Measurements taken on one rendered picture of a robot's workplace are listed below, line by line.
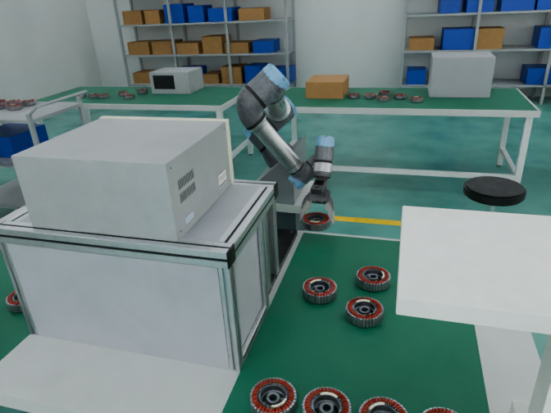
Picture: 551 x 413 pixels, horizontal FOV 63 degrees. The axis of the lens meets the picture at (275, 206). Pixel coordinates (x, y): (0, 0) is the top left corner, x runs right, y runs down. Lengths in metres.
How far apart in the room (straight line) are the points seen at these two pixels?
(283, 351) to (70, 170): 0.73
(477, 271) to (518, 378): 0.55
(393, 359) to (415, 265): 0.52
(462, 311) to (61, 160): 0.94
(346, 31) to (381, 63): 0.78
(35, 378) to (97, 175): 0.59
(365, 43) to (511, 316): 7.42
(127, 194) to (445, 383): 0.91
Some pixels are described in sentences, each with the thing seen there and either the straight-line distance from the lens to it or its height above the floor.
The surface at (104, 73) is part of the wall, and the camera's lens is 9.94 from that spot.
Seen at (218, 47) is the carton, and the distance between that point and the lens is 8.09.
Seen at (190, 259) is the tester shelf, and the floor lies 1.09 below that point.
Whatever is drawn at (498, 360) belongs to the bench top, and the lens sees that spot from 1.39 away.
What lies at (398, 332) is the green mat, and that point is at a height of 0.75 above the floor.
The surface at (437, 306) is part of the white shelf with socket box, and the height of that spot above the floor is 1.20.
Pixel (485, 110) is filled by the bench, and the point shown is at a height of 0.75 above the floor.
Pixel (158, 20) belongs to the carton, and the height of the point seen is 1.34.
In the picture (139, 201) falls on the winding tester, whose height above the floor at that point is 1.22.
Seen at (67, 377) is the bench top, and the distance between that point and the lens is 1.41.
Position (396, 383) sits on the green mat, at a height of 0.75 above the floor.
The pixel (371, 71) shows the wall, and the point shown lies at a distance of 8.09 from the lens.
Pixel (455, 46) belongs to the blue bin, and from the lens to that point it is 7.49.
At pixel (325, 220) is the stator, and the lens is 1.77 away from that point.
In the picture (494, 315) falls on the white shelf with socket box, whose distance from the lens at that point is 0.78.
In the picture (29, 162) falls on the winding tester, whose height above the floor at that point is 1.30.
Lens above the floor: 1.65
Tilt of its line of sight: 25 degrees down
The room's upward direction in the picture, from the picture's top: 3 degrees counter-clockwise
